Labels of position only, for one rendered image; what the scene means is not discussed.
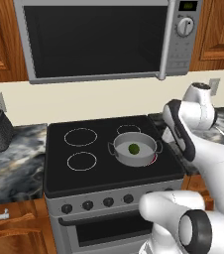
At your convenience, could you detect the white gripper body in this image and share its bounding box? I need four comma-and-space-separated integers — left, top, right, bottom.
161, 127, 177, 144

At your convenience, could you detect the grey metal pot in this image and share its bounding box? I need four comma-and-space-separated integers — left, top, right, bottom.
107, 131, 165, 168

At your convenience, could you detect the green lime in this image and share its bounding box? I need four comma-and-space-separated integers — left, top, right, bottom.
128, 142, 142, 156

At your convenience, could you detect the wooden base cupboard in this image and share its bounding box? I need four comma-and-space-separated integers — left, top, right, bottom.
181, 174, 215, 211

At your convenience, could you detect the black oven knob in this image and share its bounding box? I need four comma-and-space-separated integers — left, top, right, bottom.
122, 192, 135, 205
81, 199, 95, 212
60, 202, 73, 215
102, 195, 115, 208

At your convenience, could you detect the black hob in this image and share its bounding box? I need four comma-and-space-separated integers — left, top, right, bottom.
43, 114, 187, 199

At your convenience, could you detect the white microwave dial knob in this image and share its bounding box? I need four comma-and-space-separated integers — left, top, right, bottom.
175, 17, 195, 38

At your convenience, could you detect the silver microwave oven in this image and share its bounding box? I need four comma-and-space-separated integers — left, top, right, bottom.
13, 0, 204, 84

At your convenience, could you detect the wooden drawer front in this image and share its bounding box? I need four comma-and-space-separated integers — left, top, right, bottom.
0, 197, 51, 234

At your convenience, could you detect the wooden base cupboard door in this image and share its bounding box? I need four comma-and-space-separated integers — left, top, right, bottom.
0, 226, 57, 254

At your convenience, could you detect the silver microwave door handle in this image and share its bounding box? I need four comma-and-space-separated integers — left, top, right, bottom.
159, 0, 177, 81

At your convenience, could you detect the black oven door handle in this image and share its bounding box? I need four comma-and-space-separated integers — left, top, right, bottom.
57, 209, 146, 227

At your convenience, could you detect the wooden wall cupboard door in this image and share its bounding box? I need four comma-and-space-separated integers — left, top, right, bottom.
188, 0, 224, 72
0, 0, 30, 84

